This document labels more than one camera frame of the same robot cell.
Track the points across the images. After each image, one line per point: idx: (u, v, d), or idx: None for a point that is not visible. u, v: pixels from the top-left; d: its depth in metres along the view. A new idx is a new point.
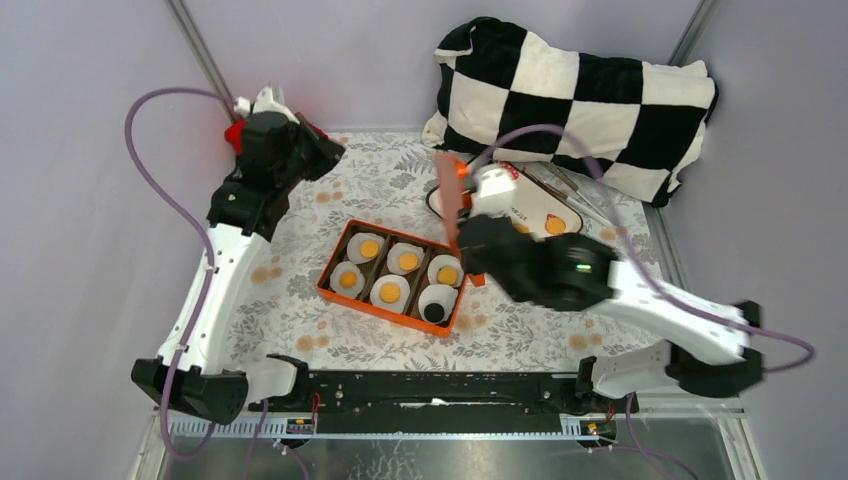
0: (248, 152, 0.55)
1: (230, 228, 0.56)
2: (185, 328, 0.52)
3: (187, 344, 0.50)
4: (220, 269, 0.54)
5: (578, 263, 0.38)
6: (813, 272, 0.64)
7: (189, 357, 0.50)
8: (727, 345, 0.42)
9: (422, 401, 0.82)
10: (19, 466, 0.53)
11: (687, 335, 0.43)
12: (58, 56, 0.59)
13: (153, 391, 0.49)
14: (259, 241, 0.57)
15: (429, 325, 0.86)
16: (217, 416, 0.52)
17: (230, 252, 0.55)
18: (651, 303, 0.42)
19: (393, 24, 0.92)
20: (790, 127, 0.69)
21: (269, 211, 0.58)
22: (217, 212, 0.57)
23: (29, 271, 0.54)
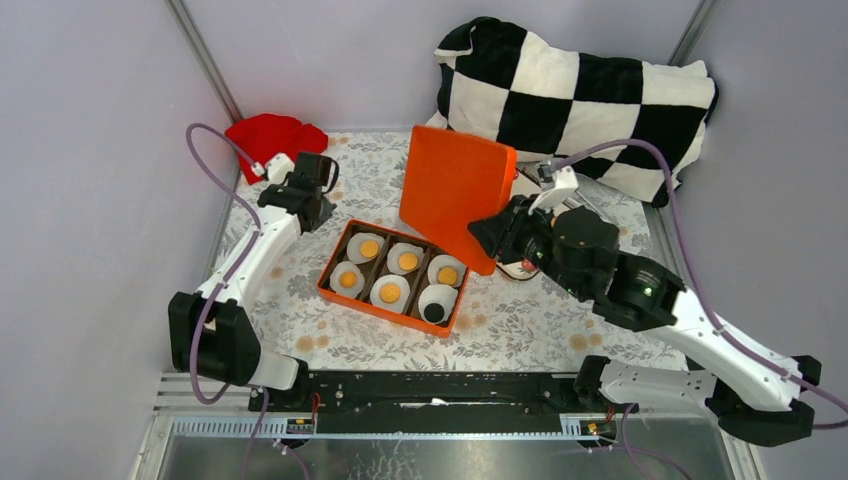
0: (301, 167, 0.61)
1: (278, 209, 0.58)
2: (228, 269, 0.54)
3: (227, 281, 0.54)
4: (265, 233, 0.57)
5: (647, 286, 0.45)
6: (812, 272, 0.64)
7: (227, 292, 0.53)
8: (778, 393, 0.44)
9: (422, 401, 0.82)
10: (19, 466, 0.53)
11: (739, 377, 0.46)
12: (57, 56, 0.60)
13: (183, 328, 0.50)
14: (295, 226, 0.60)
15: (429, 325, 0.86)
16: (236, 366, 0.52)
17: (275, 222, 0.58)
18: (706, 336, 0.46)
19: (393, 24, 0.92)
20: (790, 127, 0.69)
21: (309, 210, 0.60)
22: (266, 199, 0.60)
23: (29, 271, 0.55)
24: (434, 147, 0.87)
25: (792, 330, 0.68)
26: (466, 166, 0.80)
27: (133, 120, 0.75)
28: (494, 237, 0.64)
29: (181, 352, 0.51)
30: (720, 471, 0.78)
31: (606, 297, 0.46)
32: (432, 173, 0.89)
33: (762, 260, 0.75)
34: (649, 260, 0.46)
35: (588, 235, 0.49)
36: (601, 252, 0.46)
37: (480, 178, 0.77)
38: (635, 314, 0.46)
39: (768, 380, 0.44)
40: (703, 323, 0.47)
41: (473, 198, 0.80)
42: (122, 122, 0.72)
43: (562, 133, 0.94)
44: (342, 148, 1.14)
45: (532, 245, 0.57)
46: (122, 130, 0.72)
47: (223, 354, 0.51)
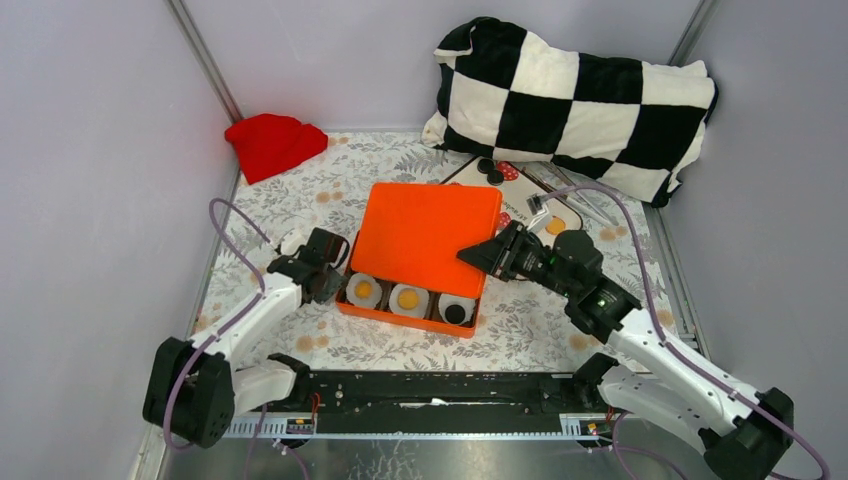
0: (314, 242, 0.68)
1: (285, 278, 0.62)
2: (224, 323, 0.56)
3: (220, 335, 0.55)
4: (267, 297, 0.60)
5: (603, 300, 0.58)
6: (812, 273, 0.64)
7: (217, 345, 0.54)
8: (720, 407, 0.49)
9: (422, 401, 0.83)
10: (21, 465, 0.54)
11: (689, 390, 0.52)
12: (57, 56, 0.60)
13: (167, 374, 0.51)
14: (297, 296, 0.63)
15: (430, 324, 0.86)
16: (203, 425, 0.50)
17: (279, 288, 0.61)
18: (651, 345, 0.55)
19: (393, 24, 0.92)
20: (790, 127, 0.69)
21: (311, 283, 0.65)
22: (275, 266, 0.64)
23: (29, 271, 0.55)
24: (389, 203, 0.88)
25: (792, 331, 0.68)
26: (443, 202, 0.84)
27: (132, 120, 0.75)
28: (490, 255, 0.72)
29: (156, 397, 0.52)
30: None
31: (575, 302, 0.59)
32: (388, 219, 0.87)
33: (762, 260, 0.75)
34: (616, 285, 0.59)
35: (578, 251, 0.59)
36: (583, 269, 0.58)
37: (463, 210, 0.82)
38: (593, 324, 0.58)
39: (711, 393, 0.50)
40: (651, 335, 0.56)
41: (454, 231, 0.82)
42: (121, 122, 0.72)
43: (562, 133, 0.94)
44: (342, 148, 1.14)
45: (530, 260, 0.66)
46: (121, 130, 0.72)
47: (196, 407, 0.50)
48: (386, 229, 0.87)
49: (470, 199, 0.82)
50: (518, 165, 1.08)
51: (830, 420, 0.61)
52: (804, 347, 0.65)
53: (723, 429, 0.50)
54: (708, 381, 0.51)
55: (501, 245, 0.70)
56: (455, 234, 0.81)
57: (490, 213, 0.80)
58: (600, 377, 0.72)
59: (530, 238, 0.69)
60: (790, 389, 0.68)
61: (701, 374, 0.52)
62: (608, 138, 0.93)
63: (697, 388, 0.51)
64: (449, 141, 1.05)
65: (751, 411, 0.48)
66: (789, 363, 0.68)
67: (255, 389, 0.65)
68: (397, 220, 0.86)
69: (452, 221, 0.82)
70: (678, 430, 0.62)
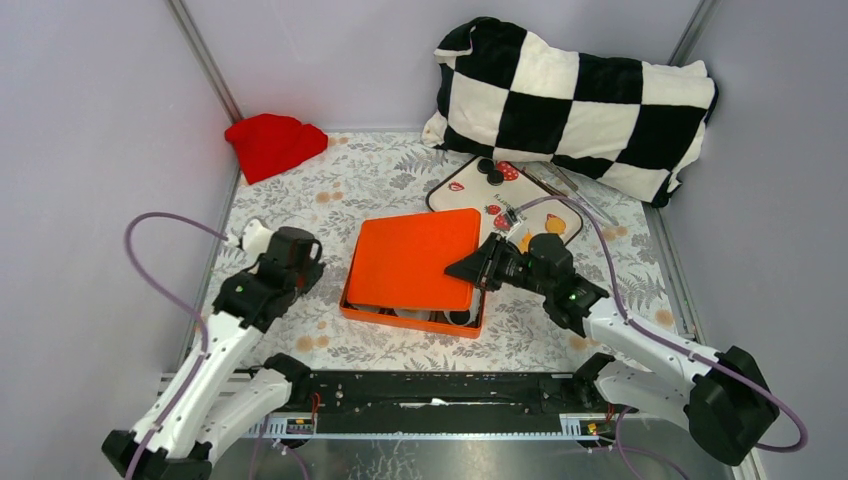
0: (274, 253, 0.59)
1: (234, 317, 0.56)
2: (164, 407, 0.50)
3: (162, 424, 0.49)
4: (211, 356, 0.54)
5: (575, 294, 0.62)
6: (812, 272, 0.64)
7: (160, 437, 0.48)
8: (682, 369, 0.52)
9: (422, 401, 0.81)
10: (21, 464, 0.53)
11: (657, 361, 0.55)
12: (58, 55, 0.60)
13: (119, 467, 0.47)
14: (254, 330, 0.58)
15: (429, 323, 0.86)
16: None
17: (225, 339, 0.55)
18: (617, 325, 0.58)
19: (392, 25, 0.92)
20: (790, 127, 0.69)
21: (272, 307, 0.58)
22: (223, 300, 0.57)
23: (30, 270, 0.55)
24: (381, 235, 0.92)
25: (792, 330, 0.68)
26: (428, 225, 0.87)
27: (132, 119, 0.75)
28: (473, 266, 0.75)
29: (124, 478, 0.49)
30: (720, 471, 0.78)
31: (550, 299, 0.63)
32: (380, 245, 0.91)
33: (762, 260, 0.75)
34: (591, 283, 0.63)
35: (550, 250, 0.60)
36: (554, 266, 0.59)
37: (447, 228, 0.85)
38: (568, 318, 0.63)
39: (672, 358, 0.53)
40: (616, 316, 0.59)
41: (440, 248, 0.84)
42: (121, 121, 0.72)
43: (562, 133, 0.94)
44: (342, 148, 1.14)
45: (511, 266, 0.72)
46: (122, 130, 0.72)
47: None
48: (381, 259, 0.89)
49: (452, 217, 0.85)
50: (518, 165, 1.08)
51: (829, 419, 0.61)
52: (804, 346, 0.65)
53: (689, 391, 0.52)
54: (669, 347, 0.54)
55: (483, 256, 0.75)
56: (441, 250, 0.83)
57: (473, 225, 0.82)
58: (597, 372, 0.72)
59: (508, 248, 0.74)
60: (789, 388, 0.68)
61: (662, 341, 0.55)
62: (608, 138, 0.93)
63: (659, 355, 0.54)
64: (449, 141, 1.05)
65: (710, 369, 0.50)
66: (789, 362, 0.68)
67: (242, 421, 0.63)
68: (386, 251, 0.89)
69: (437, 240, 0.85)
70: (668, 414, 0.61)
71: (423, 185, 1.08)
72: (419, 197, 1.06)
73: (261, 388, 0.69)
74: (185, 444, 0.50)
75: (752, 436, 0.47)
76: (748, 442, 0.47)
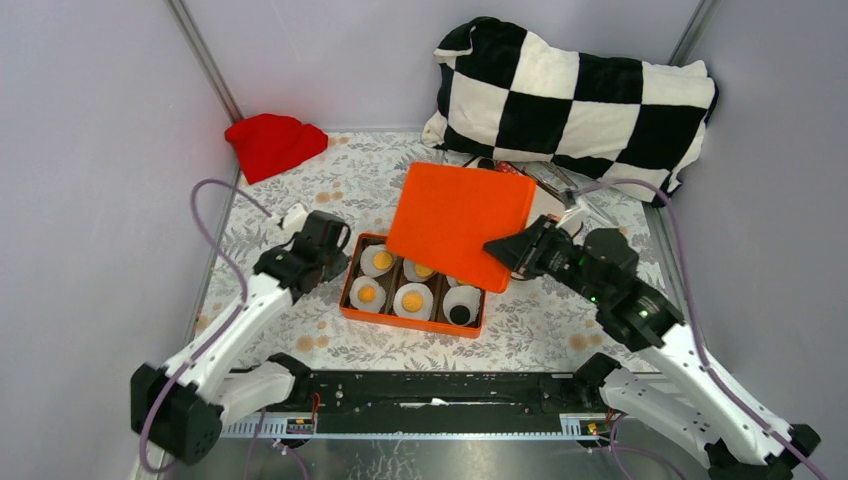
0: (309, 231, 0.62)
1: (272, 281, 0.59)
2: (199, 346, 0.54)
3: (195, 360, 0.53)
4: (249, 307, 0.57)
5: (645, 309, 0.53)
6: (812, 272, 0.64)
7: (192, 372, 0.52)
8: (754, 442, 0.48)
9: (422, 401, 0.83)
10: (21, 464, 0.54)
11: (722, 419, 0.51)
12: (59, 56, 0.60)
13: (144, 400, 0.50)
14: (285, 298, 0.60)
15: (429, 324, 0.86)
16: (184, 449, 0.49)
17: (263, 295, 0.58)
18: (691, 368, 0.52)
19: (393, 24, 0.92)
20: (790, 127, 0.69)
21: (305, 278, 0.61)
22: (262, 266, 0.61)
23: (30, 270, 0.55)
24: (427, 187, 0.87)
25: (792, 329, 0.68)
26: (473, 190, 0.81)
27: (132, 119, 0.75)
28: (515, 249, 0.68)
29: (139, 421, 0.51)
30: None
31: (608, 308, 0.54)
32: (424, 200, 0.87)
33: (762, 260, 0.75)
34: (654, 291, 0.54)
35: (611, 252, 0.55)
36: (617, 270, 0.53)
37: (493, 197, 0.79)
38: (628, 332, 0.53)
39: (747, 427, 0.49)
40: (692, 356, 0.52)
41: (483, 218, 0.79)
42: (121, 121, 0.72)
43: (562, 133, 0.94)
44: (342, 148, 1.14)
45: (557, 260, 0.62)
46: (121, 129, 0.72)
47: (175, 431, 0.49)
48: (423, 217, 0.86)
49: (500, 186, 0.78)
50: (518, 165, 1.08)
51: (829, 420, 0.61)
52: (803, 346, 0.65)
53: (743, 454, 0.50)
54: (743, 412, 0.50)
55: (527, 242, 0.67)
56: (483, 223, 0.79)
57: (522, 202, 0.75)
58: (602, 380, 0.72)
59: (560, 236, 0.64)
60: (790, 388, 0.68)
61: (741, 406, 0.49)
62: (608, 138, 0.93)
63: (731, 419, 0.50)
64: (449, 141, 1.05)
65: (784, 448, 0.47)
66: (788, 362, 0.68)
67: (248, 398, 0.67)
68: (430, 208, 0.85)
69: (480, 211, 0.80)
70: (681, 440, 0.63)
71: None
72: None
73: (266, 375, 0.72)
74: (209, 388, 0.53)
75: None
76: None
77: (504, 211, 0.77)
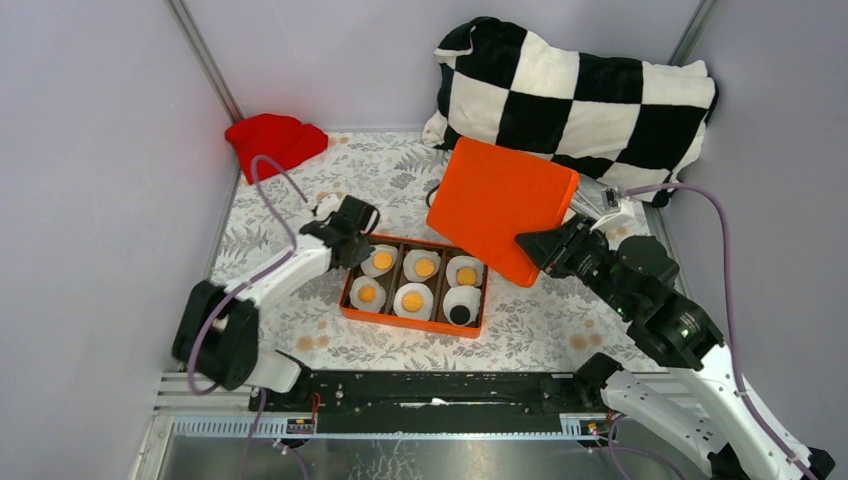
0: (345, 210, 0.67)
1: (315, 239, 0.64)
2: (256, 273, 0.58)
3: (252, 282, 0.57)
4: (298, 255, 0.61)
5: (685, 329, 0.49)
6: (813, 272, 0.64)
7: (249, 291, 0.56)
8: (777, 470, 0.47)
9: (422, 401, 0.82)
10: (22, 463, 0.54)
11: (745, 442, 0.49)
12: (58, 56, 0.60)
13: (200, 310, 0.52)
14: (325, 259, 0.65)
15: (430, 324, 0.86)
16: (229, 367, 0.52)
17: (310, 248, 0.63)
18: (726, 392, 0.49)
19: (393, 24, 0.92)
20: (790, 128, 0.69)
21: (341, 250, 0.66)
22: (308, 229, 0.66)
23: (29, 270, 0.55)
24: (474, 165, 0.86)
25: (791, 329, 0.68)
26: (517, 178, 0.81)
27: (133, 118, 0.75)
28: (547, 248, 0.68)
29: (184, 337, 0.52)
30: None
31: (643, 322, 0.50)
32: (470, 180, 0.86)
33: (762, 261, 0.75)
34: (693, 303, 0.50)
35: (649, 262, 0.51)
36: (655, 282, 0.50)
37: (531, 194, 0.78)
38: (664, 349, 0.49)
39: (771, 454, 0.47)
40: (728, 380, 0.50)
41: (525, 206, 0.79)
42: (121, 120, 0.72)
43: (562, 133, 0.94)
44: (342, 148, 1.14)
45: (586, 263, 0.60)
46: (121, 129, 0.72)
47: (224, 347, 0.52)
48: (466, 197, 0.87)
49: (543, 178, 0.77)
50: None
51: (828, 420, 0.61)
52: (803, 346, 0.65)
53: (759, 477, 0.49)
54: (769, 438, 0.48)
55: (558, 240, 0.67)
56: (519, 217, 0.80)
57: (558, 205, 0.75)
58: (607, 383, 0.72)
59: (596, 240, 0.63)
60: (789, 389, 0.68)
61: (769, 433, 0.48)
62: (608, 138, 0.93)
63: (757, 445, 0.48)
64: (449, 141, 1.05)
65: (802, 475, 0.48)
66: (788, 362, 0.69)
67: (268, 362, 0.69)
68: (478, 186, 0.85)
69: (523, 199, 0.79)
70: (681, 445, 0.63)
71: (423, 185, 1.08)
72: (419, 197, 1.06)
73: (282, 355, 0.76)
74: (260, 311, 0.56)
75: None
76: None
77: (538, 212, 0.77)
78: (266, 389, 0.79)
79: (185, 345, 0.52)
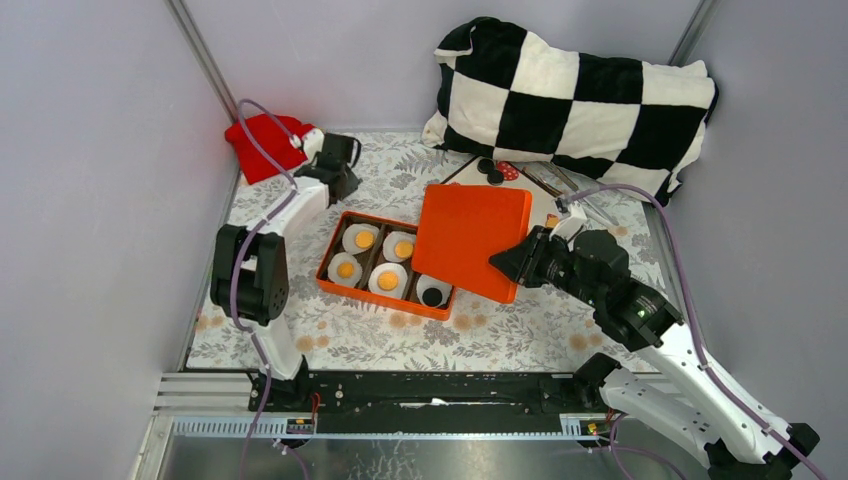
0: (333, 150, 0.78)
1: (313, 179, 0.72)
2: (270, 212, 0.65)
3: (270, 220, 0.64)
4: (301, 193, 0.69)
5: (642, 309, 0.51)
6: (813, 273, 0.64)
7: (269, 228, 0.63)
8: (753, 442, 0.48)
9: (422, 401, 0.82)
10: (21, 464, 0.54)
11: (718, 417, 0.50)
12: (57, 57, 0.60)
13: (227, 253, 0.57)
14: (324, 195, 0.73)
15: (399, 301, 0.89)
16: (267, 294, 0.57)
17: (310, 187, 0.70)
18: (689, 368, 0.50)
19: (393, 24, 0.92)
20: (790, 128, 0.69)
21: (336, 186, 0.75)
22: (301, 172, 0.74)
23: (28, 272, 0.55)
24: (444, 197, 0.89)
25: (792, 329, 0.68)
26: (478, 201, 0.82)
27: (132, 119, 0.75)
28: (517, 262, 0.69)
29: (220, 279, 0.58)
30: None
31: (604, 308, 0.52)
32: (442, 215, 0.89)
33: (762, 261, 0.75)
34: (651, 290, 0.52)
35: (602, 250, 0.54)
36: (608, 269, 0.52)
37: (496, 213, 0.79)
38: (627, 332, 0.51)
39: (745, 427, 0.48)
40: (691, 356, 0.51)
41: (488, 230, 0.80)
42: (121, 121, 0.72)
43: (562, 132, 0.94)
44: None
45: (553, 266, 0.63)
46: (121, 130, 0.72)
47: (259, 277, 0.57)
48: (439, 232, 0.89)
49: (499, 199, 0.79)
50: (518, 165, 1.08)
51: (830, 422, 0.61)
52: (804, 346, 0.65)
53: (740, 453, 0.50)
54: (741, 410, 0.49)
55: (525, 252, 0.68)
56: (487, 239, 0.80)
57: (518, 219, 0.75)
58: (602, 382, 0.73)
59: (556, 241, 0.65)
60: (790, 388, 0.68)
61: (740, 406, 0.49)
62: (609, 139, 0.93)
63: (730, 419, 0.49)
64: (449, 141, 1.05)
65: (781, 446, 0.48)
66: (788, 363, 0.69)
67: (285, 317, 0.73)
68: (449, 222, 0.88)
69: (486, 223, 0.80)
70: (681, 440, 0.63)
71: (423, 185, 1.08)
72: (419, 197, 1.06)
73: None
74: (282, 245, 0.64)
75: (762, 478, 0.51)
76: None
77: (502, 232, 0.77)
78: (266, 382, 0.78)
79: (223, 286, 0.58)
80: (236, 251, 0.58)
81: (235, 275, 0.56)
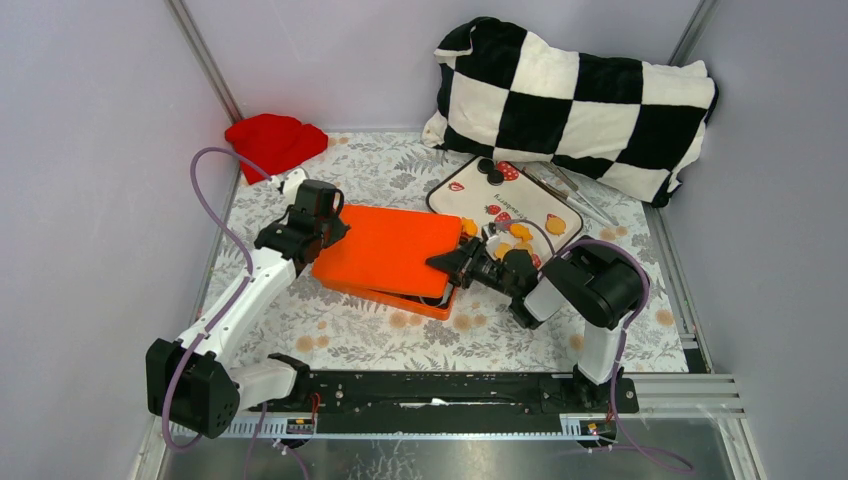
0: (303, 202, 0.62)
1: (273, 253, 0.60)
2: (211, 318, 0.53)
3: (209, 332, 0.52)
4: (256, 278, 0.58)
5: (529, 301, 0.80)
6: (810, 274, 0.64)
7: (207, 344, 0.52)
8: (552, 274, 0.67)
9: (422, 401, 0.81)
10: (21, 464, 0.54)
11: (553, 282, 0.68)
12: (57, 58, 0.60)
13: (160, 375, 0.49)
14: (290, 270, 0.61)
15: (402, 300, 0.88)
16: (207, 423, 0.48)
17: (268, 267, 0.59)
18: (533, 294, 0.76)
19: (393, 24, 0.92)
20: (790, 130, 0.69)
21: (305, 252, 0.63)
22: (263, 241, 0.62)
23: (30, 272, 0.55)
24: (362, 217, 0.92)
25: (792, 329, 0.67)
26: (410, 221, 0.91)
27: (132, 118, 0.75)
28: (455, 260, 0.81)
29: (157, 396, 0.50)
30: (721, 471, 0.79)
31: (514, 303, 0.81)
32: (356, 231, 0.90)
33: (762, 261, 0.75)
34: None
35: (521, 267, 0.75)
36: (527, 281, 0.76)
37: (431, 229, 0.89)
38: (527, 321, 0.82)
39: None
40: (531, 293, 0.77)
41: (422, 241, 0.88)
42: (121, 120, 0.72)
43: (562, 133, 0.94)
44: (342, 148, 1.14)
45: (487, 266, 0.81)
46: (121, 129, 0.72)
47: (196, 405, 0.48)
48: (350, 247, 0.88)
49: (440, 222, 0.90)
50: (519, 165, 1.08)
51: (831, 423, 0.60)
52: (803, 347, 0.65)
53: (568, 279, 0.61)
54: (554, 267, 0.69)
55: (464, 253, 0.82)
56: (416, 247, 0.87)
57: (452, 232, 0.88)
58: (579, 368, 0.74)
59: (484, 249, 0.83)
60: (791, 389, 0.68)
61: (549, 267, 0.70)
62: (609, 139, 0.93)
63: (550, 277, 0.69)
64: (449, 141, 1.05)
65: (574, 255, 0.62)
66: (788, 362, 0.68)
67: (257, 384, 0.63)
68: (366, 236, 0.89)
69: (417, 233, 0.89)
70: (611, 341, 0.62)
71: (424, 185, 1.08)
72: (419, 197, 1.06)
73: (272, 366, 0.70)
74: (226, 358, 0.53)
75: (624, 307, 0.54)
76: (618, 310, 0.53)
77: (439, 243, 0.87)
78: (266, 402, 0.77)
79: (160, 404, 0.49)
80: (168, 374, 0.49)
81: (165, 404, 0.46)
